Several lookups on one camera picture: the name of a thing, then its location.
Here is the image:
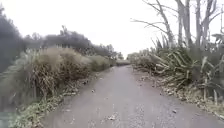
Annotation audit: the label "grey asphalt path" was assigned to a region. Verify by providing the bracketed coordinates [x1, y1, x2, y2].
[39, 64, 224, 128]

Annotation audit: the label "group of bare trees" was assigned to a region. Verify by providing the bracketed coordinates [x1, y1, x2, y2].
[129, 0, 224, 51]

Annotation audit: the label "leaf-strewn grass verge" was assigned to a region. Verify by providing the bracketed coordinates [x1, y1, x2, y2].
[131, 66, 224, 120]
[8, 68, 112, 128]

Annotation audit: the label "row of dark trees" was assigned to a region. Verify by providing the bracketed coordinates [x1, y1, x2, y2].
[0, 5, 125, 73]

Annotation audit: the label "pale tall grass bushes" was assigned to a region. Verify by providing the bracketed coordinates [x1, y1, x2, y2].
[0, 45, 132, 108]

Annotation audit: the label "green flax bushes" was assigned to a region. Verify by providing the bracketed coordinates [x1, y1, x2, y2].
[126, 32, 224, 105]

